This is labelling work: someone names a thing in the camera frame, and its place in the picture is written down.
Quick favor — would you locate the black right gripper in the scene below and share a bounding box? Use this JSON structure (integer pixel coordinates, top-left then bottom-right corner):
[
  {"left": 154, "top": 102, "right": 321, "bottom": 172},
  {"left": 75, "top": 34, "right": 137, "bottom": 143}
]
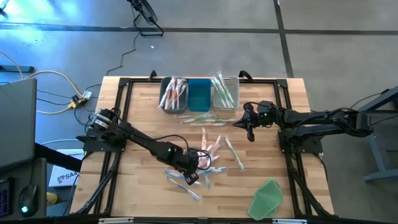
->
[{"left": 233, "top": 102, "right": 282, "bottom": 142}]

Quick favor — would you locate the light grey plastic bin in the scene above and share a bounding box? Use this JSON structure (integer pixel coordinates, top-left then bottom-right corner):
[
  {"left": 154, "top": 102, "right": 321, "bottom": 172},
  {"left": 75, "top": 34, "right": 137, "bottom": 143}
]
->
[{"left": 213, "top": 76, "right": 241, "bottom": 113}]

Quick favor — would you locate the teal plastic bin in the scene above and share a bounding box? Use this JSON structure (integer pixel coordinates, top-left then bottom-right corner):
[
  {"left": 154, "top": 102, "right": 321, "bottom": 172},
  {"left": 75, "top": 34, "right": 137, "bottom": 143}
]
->
[{"left": 187, "top": 78, "right": 212, "bottom": 113}]

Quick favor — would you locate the dark grey plastic bin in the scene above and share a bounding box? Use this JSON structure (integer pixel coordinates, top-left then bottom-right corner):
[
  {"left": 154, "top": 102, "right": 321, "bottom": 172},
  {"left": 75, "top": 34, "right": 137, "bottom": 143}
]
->
[{"left": 159, "top": 77, "right": 188, "bottom": 114}]

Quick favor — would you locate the white printed cardboard box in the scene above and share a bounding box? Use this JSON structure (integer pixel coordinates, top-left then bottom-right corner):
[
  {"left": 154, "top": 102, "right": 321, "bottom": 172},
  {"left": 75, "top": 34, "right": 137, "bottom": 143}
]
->
[{"left": 48, "top": 148, "right": 85, "bottom": 188}]

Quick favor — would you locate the power strip with plugs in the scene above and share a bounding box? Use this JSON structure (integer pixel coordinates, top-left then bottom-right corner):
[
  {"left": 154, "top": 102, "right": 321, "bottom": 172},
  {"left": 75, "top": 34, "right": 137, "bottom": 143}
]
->
[{"left": 70, "top": 90, "right": 93, "bottom": 110}]

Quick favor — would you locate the black diagonal desk leg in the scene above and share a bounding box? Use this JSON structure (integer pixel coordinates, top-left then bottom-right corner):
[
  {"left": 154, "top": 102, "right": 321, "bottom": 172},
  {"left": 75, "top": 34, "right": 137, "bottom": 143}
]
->
[{"left": 34, "top": 142, "right": 85, "bottom": 172}]

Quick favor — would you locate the small yellow object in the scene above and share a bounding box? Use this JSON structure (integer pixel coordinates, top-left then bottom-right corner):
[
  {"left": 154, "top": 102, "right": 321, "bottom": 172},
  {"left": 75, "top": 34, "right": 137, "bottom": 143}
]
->
[{"left": 45, "top": 192, "right": 59, "bottom": 207}]

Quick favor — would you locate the dark computer desk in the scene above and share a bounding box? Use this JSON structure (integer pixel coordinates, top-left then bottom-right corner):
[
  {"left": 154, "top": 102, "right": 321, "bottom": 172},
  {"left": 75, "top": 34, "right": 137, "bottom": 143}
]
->
[{"left": 0, "top": 157, "right": 48, "bottom": 220}]

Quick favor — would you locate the black floor fan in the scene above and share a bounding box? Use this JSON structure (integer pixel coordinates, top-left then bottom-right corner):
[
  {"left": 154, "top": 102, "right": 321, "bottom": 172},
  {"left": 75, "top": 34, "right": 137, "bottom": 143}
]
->
[{"left": 126, "top": 0, "right": 165, "bottom": 37}]

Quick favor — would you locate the black computer mouse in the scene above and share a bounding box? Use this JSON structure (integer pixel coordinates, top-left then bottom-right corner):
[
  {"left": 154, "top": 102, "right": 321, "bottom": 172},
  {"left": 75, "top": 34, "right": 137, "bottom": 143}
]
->
[{"left": 17, "top": 184, "right": 40, "bottom": 218}]

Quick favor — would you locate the black keyboard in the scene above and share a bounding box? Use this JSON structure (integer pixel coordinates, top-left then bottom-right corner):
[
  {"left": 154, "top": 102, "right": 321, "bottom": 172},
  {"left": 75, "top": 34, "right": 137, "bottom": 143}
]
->
[{"left": 0, "top": 177, "right": 15, "bottom": 218}]

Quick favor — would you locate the black floor bar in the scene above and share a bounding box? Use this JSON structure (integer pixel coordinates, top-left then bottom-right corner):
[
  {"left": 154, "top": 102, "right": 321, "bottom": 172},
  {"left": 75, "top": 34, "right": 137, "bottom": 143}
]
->
[{"left": 0, "top": 64, "right": 35, "bottom": 74}]

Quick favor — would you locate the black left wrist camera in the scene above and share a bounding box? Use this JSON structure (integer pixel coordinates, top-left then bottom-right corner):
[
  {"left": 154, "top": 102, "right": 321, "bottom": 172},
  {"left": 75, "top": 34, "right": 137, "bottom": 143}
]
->
[{"left": 184, "top": 172, "right": 200, "bottom": 187}]

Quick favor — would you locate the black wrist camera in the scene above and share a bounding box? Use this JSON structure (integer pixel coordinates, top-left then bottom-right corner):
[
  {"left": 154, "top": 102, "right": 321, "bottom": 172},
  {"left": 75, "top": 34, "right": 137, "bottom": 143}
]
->
[
  {"left": 256, "top": 100, "right": 274, "bottom": 114},
  {"left": 184, "top": 172, "right": 200, "bottom": 187}
]

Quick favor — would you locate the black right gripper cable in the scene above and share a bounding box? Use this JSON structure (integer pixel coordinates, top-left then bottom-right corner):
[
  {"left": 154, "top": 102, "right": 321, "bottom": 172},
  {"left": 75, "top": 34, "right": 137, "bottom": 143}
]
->
[{"left": 243, "top": 101, "right": 259, "bottom": 116}]

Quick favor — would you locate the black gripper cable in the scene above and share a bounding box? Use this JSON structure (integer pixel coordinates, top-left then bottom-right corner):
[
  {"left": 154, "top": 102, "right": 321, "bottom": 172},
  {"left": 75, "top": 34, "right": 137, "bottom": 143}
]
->
[
  {"left": 154, "top": 133, "right": 213, "bottom": 171},
  {"left": 243, "top": 101, "right": 259, "bottom": 116}
]

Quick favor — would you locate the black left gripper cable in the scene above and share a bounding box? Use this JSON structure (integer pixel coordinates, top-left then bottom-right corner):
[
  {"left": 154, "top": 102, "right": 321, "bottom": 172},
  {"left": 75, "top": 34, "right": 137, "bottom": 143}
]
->
[{"left": 154, "top": 133, "right": 213, "bottom": 171}]

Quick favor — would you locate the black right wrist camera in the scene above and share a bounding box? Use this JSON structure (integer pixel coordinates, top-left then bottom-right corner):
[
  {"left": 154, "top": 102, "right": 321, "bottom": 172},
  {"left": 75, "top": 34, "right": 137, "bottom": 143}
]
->
[{"left": 256, "top": 100, "right": 274, "bottom": 114}]

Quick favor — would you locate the silver metal bracket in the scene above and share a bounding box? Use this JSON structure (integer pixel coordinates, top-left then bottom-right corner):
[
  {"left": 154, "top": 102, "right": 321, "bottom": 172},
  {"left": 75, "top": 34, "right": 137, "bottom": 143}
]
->
[
  {"left": 272, "top": 218, "right": 308, "bottom": 224},
  {"left": 98, "top": 217, "right": 134, "bottom": 224}
]

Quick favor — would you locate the black fan cable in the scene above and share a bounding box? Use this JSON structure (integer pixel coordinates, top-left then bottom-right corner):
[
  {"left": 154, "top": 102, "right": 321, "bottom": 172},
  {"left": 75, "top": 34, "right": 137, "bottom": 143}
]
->
[{"left": 105, "top": 30, "right": 139, "bottom": 75}]

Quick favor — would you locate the black floor cable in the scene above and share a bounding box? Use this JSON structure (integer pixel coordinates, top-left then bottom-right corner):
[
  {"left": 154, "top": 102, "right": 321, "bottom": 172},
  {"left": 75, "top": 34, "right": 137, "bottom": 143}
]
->
[{"left": 341, "top": 90, "right": 389, "bottom": 119}]

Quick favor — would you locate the blue grey table frame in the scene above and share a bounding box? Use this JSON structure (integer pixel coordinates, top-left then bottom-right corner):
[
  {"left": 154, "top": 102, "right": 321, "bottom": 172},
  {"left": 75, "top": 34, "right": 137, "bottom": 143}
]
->
[{"left": 362, "top": 85, "right": 398, "bottom": 184}]

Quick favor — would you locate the cream yellow floor cable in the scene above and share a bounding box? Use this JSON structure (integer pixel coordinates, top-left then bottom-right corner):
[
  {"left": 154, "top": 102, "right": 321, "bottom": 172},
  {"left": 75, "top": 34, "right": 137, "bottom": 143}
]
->
[{"left": 0, "top": 51, "right": 85, "bottom": 116}]

